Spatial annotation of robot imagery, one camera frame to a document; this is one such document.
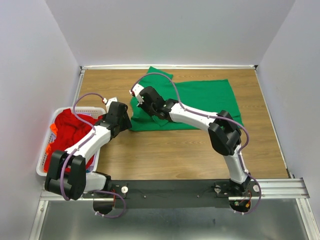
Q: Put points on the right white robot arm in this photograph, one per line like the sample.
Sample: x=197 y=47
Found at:
x=224 y=132

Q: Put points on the aluminium front rail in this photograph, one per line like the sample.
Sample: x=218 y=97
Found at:
x=281 y=188

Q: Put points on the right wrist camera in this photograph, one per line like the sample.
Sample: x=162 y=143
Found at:
x=135 y=92

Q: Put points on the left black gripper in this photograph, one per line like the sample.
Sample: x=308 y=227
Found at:
x=126 y=123

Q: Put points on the aluminium back table rail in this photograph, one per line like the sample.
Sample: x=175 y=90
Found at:
x=168 y=66

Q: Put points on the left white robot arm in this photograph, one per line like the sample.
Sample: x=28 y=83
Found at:
x=66 y=175

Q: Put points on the green t-shirt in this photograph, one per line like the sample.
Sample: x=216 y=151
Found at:
x=205 y=95

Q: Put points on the red t-shirt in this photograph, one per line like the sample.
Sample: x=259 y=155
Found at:
x=70 y=130

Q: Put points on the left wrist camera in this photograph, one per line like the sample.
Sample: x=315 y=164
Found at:
x=107 y=102

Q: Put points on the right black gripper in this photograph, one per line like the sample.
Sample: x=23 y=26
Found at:
x=141 y=105

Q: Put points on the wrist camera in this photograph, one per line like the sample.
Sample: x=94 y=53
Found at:
x=135 y=92
x=107 y=102

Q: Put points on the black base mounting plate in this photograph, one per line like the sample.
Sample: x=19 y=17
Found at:
x=174 y=194

